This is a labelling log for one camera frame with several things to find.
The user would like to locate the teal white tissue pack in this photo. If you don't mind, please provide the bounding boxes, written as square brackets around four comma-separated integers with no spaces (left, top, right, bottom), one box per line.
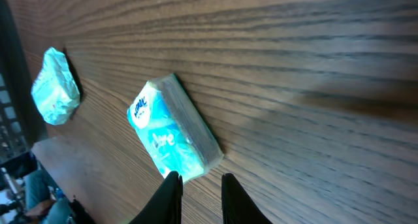
[127,74,224,183]

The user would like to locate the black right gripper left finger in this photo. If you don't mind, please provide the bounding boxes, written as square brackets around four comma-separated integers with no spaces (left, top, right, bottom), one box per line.
[129,171,183,224]

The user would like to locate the grey plastic mesh basket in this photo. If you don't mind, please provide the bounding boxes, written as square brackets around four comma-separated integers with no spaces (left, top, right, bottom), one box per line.
[1,0,47,163]

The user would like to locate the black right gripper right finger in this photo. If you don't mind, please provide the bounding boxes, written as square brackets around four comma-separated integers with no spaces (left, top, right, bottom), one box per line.
[221,173,272,224]

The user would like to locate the light green wet wipes pack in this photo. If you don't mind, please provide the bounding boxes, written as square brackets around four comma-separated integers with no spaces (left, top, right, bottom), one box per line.
[31,47,80,125]

